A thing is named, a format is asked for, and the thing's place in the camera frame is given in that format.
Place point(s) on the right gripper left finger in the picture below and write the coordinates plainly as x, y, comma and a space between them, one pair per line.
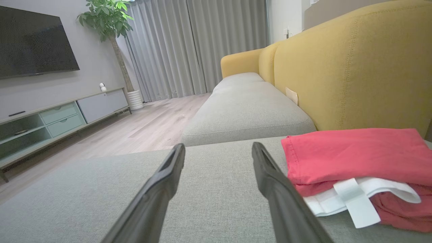
155, 199

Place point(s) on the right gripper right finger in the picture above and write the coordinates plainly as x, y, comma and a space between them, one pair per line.
283, 202

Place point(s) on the red white basketball jersey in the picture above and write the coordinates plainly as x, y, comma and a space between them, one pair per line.
354, 155

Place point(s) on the red shorts with white stripe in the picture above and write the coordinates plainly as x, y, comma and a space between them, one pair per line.
408, 209

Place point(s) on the grey fabric ottoman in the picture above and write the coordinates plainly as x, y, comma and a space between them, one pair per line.
216, 189

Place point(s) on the grey sofa seat cushion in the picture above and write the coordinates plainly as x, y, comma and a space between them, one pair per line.
246, 111
236, 79

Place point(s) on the white ribbed plant pot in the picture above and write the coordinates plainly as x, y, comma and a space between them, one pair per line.
135, 100

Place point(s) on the beige sofa label tag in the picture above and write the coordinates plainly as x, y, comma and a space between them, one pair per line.
292, 95

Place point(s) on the grey cabinet door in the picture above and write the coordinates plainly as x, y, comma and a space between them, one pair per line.
103, 105

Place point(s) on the pale green cabinet drawer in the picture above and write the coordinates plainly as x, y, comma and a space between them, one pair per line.
59, 113
65, 125

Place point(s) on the small white round device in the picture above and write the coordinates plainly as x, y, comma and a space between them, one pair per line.
102, 87

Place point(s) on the long low television cabinet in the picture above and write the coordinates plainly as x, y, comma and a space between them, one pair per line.
20, 148

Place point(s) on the grey pleated curtain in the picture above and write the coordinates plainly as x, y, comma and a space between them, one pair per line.
195, 47

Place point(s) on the black remote control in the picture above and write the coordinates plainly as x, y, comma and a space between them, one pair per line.
17, 113

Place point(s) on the green leafy indoor tree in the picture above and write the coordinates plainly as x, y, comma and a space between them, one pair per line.
108, 18

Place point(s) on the black flat television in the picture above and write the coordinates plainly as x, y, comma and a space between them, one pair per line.
33, 44

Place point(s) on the white wall socket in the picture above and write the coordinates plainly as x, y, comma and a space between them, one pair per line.
288, 33

